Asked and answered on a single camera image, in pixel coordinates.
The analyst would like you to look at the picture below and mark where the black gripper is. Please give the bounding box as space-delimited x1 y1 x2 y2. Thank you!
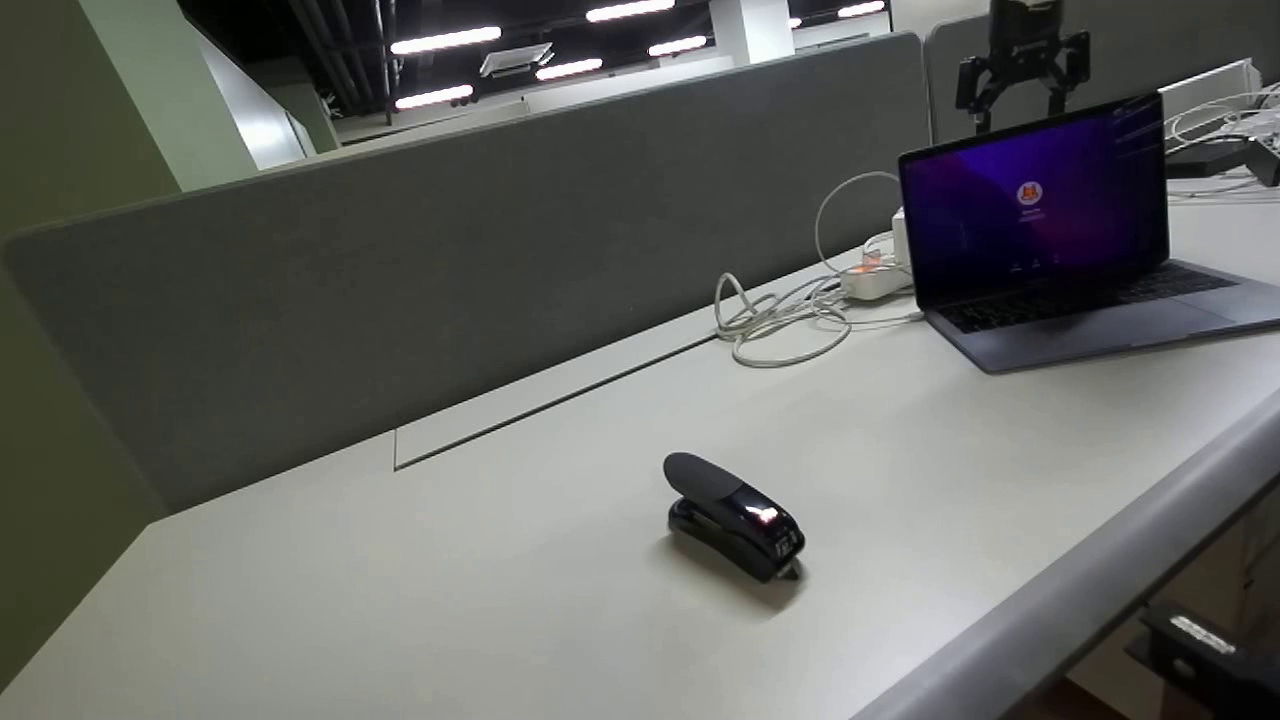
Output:
955 0 1090 131

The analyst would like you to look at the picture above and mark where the grey open laptop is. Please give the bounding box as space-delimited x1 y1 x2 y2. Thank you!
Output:
895 91 1280 378

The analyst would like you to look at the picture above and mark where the white power adapter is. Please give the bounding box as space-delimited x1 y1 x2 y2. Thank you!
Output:
886 207 910 284

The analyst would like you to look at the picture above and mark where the white power strip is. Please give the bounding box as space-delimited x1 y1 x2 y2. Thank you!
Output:
840 235 906 306

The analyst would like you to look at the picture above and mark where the black stapler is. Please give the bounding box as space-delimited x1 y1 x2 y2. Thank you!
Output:
664 451 803 583

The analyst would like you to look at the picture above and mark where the black under-desk box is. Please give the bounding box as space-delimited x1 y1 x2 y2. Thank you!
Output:
1128 606 1280 720

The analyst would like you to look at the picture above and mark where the grey desk divider panel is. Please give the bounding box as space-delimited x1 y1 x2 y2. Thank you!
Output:
4 37 931 512

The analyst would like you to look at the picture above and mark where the white charging cable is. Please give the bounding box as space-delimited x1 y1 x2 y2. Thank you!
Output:
710 170 927 371

